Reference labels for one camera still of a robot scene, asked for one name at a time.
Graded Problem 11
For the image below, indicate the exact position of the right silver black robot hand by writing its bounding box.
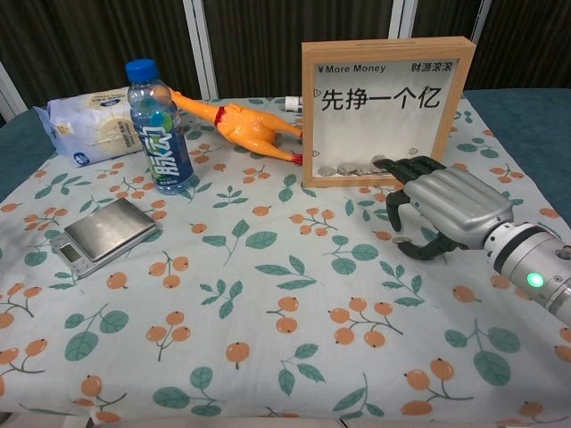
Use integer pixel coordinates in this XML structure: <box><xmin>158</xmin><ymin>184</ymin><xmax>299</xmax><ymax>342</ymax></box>
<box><xmin>372</xmin><ymin>154</ymin><xmax>515</xmax><ymax>262</ymax></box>

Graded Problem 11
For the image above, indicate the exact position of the silver coins heap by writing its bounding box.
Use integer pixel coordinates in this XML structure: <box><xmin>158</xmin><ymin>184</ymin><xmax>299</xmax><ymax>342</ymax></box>
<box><xmin>317</xmin><ymin>153</ymin><xmax>393</xmax><ymax>177</ymax></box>

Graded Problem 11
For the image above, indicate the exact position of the orange rubber chicken toy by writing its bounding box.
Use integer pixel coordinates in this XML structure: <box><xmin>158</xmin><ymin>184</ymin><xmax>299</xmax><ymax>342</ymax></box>
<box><xmin>167</xmin><ymin>86</ymin><xmax>305</xmax><ymax>167</ymax></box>

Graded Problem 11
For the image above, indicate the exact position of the floral print tablecloth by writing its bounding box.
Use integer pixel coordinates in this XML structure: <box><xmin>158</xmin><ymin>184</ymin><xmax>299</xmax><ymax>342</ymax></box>
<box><xmin>0</xmin><ymin>95</ymin><xmax>571</xmax><ymax>428</ymax></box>

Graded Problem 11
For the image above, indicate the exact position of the dark slatted partition screen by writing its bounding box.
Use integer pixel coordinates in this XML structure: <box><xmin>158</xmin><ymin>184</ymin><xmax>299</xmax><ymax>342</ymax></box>
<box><xmin>0</xmin><ymin>0</ymin><xmax>571</xmax><ymax>126</ymax></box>

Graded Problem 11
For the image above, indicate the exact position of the blue drink bottle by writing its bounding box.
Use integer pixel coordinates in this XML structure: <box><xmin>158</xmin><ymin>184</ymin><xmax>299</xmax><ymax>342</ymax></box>
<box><xmin>124</xmin><ymin>59</ymin><xmax>195</xmax><ymax>197</ymax></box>

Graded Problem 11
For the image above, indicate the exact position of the silver digital pocket scale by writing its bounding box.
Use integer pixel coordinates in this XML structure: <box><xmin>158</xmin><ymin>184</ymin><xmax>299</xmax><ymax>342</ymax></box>
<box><xmin>48</xmin><ymin>198</ymin><xmax>162</xmax><ymax>280</ymax></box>

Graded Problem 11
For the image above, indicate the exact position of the white rice bag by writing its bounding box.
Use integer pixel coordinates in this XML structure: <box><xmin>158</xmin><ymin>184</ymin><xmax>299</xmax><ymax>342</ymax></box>
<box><xmin>34</xmin><ymin>87</ymin><xmax>148</xmax><ymax>169</ymax></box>

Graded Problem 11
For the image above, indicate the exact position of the wooden frame money box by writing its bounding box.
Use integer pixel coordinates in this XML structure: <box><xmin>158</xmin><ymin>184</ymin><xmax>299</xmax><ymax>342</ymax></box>
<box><xmin>301</xmin><ymin>38</ymin><xmax>477</xmax><ymax>190</ymax></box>

